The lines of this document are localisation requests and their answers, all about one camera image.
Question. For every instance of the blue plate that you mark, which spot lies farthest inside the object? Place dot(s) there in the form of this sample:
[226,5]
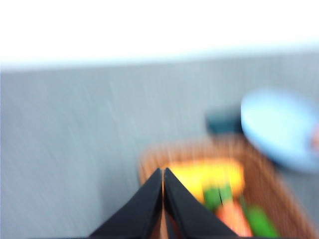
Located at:
[279,121]

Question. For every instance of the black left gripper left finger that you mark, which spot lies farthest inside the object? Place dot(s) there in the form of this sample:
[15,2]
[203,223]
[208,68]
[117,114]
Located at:
[140,216]

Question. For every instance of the brown wicker basket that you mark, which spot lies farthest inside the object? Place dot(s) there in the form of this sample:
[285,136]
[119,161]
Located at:
[265,183]

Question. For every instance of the yellow toy corn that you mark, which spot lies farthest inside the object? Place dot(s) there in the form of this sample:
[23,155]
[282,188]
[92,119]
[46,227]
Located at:
[216,181]

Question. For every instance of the orange toy carrot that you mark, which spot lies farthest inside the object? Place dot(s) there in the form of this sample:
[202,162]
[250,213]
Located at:
[233,215]

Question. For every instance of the green toy cucumber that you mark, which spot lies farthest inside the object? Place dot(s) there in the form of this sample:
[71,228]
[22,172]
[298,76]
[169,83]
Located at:
[261,225]

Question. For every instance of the black tray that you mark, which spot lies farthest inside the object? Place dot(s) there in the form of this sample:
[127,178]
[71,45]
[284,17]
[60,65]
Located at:
[224,122]

